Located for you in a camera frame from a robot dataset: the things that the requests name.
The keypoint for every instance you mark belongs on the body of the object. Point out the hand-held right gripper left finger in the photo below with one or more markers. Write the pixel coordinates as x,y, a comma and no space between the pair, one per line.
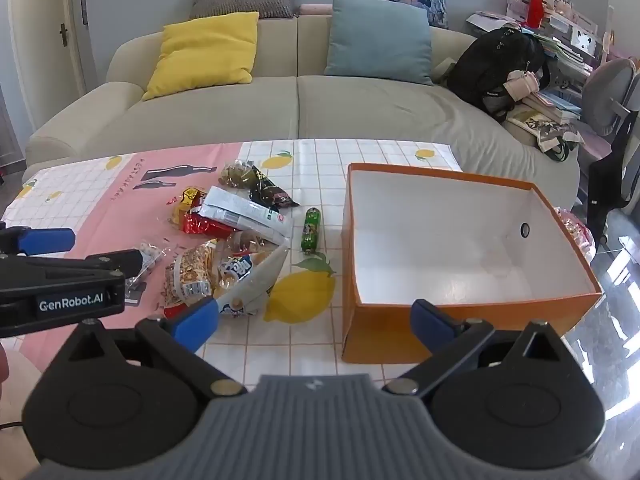
196,324

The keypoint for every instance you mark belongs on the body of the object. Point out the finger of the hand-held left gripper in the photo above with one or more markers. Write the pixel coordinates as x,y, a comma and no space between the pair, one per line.
47,240
116,263

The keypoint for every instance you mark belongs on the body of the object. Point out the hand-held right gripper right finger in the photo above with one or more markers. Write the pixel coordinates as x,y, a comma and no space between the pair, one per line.
429,326

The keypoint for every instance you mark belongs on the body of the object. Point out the clear candy packet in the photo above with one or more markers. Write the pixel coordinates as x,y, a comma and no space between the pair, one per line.
150,255

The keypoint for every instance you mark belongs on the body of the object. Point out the clear bag of peanuts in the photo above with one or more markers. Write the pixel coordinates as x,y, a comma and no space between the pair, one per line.
187,275

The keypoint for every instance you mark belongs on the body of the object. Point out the blue white snack bag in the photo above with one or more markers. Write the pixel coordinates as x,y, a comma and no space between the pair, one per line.
260,280

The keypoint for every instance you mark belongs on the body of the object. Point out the orange cardboard box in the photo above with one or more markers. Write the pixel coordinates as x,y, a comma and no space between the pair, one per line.
450,240

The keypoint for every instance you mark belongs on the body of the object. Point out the red snack packet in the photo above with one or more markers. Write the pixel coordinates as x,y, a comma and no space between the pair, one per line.
200,225

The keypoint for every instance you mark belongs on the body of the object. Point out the gold snack packet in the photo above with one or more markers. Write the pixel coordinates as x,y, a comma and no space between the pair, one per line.
187,200

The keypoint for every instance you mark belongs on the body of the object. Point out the clear bag of brown pastry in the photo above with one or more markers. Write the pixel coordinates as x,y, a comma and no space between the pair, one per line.
247,241

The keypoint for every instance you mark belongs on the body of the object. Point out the white snack packet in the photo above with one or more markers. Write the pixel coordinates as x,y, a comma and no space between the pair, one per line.
235,210

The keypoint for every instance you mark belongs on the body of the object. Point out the clear bag of green snacks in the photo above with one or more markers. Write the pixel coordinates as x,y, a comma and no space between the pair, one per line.
237,174

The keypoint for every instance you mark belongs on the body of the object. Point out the green sausage packet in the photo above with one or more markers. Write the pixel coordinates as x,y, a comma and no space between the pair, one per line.
310,230

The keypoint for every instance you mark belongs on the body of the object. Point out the black snack packet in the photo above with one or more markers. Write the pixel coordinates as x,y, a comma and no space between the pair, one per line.
270,192

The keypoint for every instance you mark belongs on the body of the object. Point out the pink snack bag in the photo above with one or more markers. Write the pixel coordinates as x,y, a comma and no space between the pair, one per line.
580,235

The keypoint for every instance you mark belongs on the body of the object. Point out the printed pink white tablecloth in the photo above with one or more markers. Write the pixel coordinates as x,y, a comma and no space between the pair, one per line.
320,160

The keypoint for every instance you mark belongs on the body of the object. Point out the white door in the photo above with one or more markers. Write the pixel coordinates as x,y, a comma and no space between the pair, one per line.
45,35

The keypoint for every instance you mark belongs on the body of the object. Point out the yellow cushion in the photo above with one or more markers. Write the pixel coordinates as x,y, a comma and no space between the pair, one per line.
205,55

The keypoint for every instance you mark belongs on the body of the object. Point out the printed tote bag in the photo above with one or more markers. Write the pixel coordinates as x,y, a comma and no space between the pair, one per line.
540,127

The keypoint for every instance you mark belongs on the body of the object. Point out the beige sofa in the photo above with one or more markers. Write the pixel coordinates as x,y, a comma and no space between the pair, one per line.
350,110

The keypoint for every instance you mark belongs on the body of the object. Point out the stack of books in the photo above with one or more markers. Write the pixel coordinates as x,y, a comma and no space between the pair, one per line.
555,102

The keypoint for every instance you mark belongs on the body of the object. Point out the beige pouch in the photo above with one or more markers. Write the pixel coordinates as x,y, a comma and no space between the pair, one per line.
520,85

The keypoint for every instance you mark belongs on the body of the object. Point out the black backpack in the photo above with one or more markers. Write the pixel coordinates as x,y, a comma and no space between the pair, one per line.
490,65

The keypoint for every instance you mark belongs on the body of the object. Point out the teal cushion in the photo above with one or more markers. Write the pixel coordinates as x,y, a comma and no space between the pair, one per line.
380,40

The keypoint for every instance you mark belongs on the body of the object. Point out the grey checked cushion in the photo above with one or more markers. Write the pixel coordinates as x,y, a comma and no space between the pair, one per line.
240,0

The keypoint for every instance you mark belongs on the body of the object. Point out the grey office chair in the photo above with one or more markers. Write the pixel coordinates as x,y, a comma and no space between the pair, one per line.
607,90

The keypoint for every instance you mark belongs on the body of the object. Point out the white papers stack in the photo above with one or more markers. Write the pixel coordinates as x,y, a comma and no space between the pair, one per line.
492,21

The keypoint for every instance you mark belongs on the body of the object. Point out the cluttered shelf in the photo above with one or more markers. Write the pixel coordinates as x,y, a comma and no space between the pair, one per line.
565,35

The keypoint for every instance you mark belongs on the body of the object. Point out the pink bolster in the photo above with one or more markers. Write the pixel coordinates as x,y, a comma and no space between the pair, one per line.
315,9

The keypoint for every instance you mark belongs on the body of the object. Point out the red paper bag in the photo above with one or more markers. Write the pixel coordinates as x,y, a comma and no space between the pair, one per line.
535,5

